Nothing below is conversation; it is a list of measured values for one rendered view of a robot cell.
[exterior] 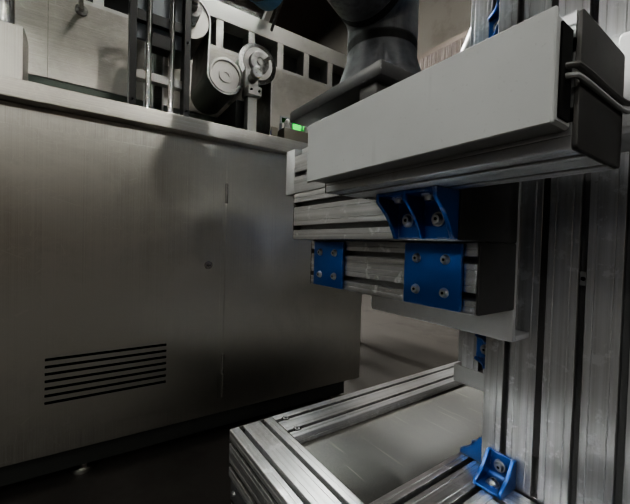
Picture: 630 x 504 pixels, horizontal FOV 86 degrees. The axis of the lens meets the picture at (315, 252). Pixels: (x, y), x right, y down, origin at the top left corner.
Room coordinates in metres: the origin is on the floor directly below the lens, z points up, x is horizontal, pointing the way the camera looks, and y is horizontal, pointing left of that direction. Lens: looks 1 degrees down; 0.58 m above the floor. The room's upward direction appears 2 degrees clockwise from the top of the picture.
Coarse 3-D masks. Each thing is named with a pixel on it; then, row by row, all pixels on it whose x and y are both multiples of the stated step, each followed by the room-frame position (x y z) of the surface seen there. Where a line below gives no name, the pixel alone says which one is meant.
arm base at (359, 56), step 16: (368, 32) 0.53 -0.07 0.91; (384, 32) 0.52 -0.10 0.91; (400, 32) 0.52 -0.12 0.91; (352, 48) 0.55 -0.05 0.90; (368, 48) 0.53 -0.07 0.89; (384, 48) 0.52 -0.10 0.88; (400, 48) 0.52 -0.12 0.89; (416, 48) 0.55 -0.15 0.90; (352, 64) 0.54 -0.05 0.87; (368, 64) 0.52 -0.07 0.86; (400, 64) 0.51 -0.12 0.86; (416, 64) 0.53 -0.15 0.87
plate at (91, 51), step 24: (24, 0) 1.16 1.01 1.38; (48, 0) 1.20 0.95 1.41; (72, 0) 1.23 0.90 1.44; (24, 24) 1.16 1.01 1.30; (48, 24) 1.20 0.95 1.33; (72, 24) 1.24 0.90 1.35; (96, 24) 1.28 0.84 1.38; (120, 24) 1.32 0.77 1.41; (48, 48) 1.20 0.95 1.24; (72, 48) 1.24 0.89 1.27; (96, 48) 1.28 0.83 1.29; (120, 48) 1.32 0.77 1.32; (144, 48) 1.36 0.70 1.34; (48, 72) 1.20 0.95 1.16; (72, 72) 1.24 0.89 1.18; (96, 72) 1.28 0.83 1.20; (120, 72) 1.32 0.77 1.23; (288, 96) 1.72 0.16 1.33; (312, 96) 1.80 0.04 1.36
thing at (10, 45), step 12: (0, 0) 0.95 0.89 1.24; (12, 0) 0.97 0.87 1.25; (0, 12) 0.95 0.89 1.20; (12, 12) 0.97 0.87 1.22; (0, 24) 0.93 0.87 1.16; (12, 24) 0.95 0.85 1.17; (0, 36) 0.93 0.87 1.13; (12, 36) 0.95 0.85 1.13; (24, 36) 0.97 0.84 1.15; (0, 48) 0.93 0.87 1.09; (12, 48) 0.95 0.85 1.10; (24, 48) 0.97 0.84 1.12; (0, 60) 0.93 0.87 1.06; (12, 60) 0.95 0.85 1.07; (24, 60) 0.98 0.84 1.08; (0, 72) 0.93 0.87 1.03; (12, 72) 0.95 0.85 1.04; (24, 72) 0.98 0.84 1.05
